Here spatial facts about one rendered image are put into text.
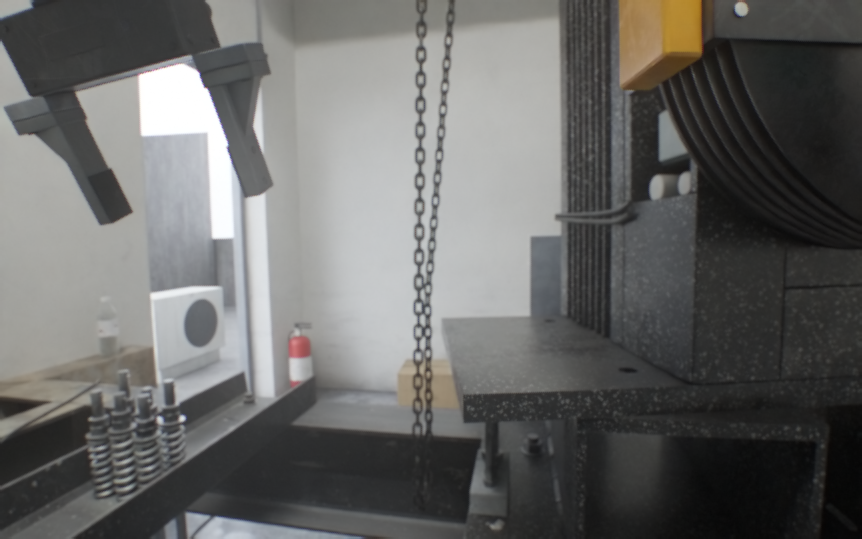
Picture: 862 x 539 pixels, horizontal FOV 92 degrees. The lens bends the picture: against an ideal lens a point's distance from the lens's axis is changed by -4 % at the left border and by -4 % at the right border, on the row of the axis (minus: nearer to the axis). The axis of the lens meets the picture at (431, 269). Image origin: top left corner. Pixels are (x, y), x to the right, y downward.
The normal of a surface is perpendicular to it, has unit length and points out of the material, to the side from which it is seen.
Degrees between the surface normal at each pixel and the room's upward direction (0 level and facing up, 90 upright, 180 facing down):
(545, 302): 90
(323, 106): 90
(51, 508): 50
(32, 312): 90
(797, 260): 90
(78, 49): 113
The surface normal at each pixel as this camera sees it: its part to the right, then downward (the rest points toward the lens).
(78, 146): 0.98, -0.14
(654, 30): -1.00, 0.02
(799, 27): 0.03, 0.07
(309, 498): -0.20, 0.07
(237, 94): -0.06, 0.46
